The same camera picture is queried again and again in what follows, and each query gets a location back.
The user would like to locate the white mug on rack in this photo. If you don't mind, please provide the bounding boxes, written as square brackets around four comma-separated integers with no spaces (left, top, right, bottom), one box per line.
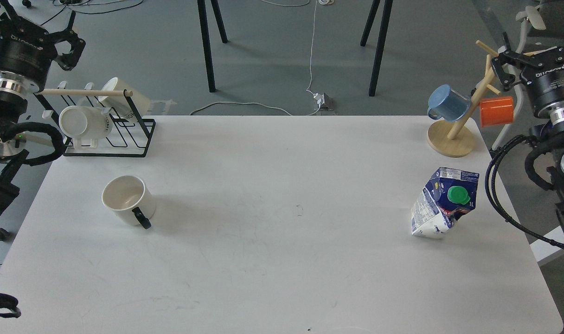
[59,106,113,148]
[97,77,151,122]

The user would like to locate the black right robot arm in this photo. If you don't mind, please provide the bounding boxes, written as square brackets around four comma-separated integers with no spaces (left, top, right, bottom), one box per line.
[484,33,564,250]

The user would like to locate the white mug on rack front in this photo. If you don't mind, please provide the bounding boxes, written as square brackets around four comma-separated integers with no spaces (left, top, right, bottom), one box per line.
[59,106,113,148]

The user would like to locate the white power plug adapter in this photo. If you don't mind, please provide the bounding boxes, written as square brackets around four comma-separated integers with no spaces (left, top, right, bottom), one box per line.
[313,93,335,111]

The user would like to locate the black table leg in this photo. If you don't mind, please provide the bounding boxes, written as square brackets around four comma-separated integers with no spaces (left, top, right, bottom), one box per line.
[359,0,394,97]
[197,0,228,93]

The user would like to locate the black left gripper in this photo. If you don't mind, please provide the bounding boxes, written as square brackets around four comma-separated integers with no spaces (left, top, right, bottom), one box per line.
[0,0,86,91]

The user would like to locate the black wire mug rack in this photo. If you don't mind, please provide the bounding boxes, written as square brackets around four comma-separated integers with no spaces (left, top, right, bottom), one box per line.
[35,89,156,158]

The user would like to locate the black cable loop left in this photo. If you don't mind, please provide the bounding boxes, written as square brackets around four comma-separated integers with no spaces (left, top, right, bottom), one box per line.
[0,292,22,319]

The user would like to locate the black cable bundle right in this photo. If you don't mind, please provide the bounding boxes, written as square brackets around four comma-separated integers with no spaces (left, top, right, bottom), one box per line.
[484,135,564,256]

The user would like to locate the wooden mug tree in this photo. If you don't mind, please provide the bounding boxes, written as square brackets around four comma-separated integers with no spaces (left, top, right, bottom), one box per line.
[427,40,502,158]

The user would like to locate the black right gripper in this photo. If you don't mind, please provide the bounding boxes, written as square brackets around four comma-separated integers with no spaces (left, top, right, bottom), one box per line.
[491,32,564,120]

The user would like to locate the black table leg right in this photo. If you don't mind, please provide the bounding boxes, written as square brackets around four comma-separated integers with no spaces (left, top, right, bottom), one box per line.
[359,0,394,97]

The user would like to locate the blue mug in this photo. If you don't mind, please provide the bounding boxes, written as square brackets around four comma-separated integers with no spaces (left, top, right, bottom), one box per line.
[427,84,472,122]

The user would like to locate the white mug on rack rear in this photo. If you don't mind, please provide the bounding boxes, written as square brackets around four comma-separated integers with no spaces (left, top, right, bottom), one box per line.
[97,77,151,122]

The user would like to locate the white mug black handle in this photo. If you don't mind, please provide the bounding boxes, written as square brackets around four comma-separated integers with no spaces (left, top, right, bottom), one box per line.
[101,175,156,230]

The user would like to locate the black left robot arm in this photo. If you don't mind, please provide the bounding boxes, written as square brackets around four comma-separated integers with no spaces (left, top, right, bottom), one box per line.
[0,0,85,241]

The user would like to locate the orange mug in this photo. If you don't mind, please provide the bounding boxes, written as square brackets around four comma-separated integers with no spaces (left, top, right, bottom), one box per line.
[479,96,514,128]

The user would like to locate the white floor cable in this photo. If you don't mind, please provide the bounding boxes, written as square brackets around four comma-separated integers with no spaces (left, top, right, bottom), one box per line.
[189,0,336,116]

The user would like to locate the blue white milk carton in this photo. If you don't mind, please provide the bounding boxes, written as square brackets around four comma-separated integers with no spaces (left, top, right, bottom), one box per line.
[410,167,480,239]

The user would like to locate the black table leg left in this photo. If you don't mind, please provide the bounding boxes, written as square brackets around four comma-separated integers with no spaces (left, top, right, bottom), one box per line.
[197,0,228,93]

